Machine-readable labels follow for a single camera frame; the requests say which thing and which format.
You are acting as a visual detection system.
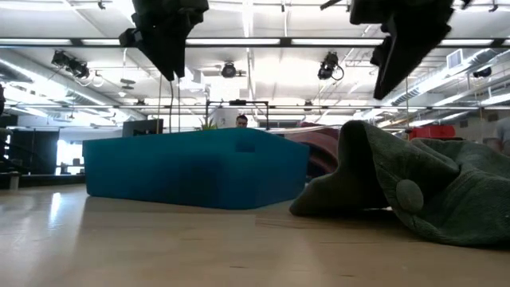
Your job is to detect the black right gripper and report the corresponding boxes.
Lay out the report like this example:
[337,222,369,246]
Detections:
[349,0,456,101]

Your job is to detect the clear plastic bin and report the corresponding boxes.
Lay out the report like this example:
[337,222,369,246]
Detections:
[274,124,344,179]

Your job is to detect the black ceiling spotlight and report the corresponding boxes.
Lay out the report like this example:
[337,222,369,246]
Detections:
[221,61,238,79]
[317,51,345,81]
[50,49,91,80]

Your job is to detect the green knit hat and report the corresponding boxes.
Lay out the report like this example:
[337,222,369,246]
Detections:
[289,120,510,248]

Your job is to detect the dark monitor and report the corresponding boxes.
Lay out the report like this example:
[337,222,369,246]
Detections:
[121,118,165,139]

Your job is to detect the teal blue cushion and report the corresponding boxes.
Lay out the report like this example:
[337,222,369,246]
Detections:
[82,127,311,211]

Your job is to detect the red box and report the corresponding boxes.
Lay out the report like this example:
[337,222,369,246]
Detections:
[408,124,457,140]

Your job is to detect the black cabinet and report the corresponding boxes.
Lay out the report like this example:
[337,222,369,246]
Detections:
[10,129,61,175]

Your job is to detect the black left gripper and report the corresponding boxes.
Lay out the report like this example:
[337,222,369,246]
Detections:
[118,0,210,81]

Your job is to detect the small green potted plant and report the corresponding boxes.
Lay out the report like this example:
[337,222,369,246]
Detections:
[198,115,219,132]

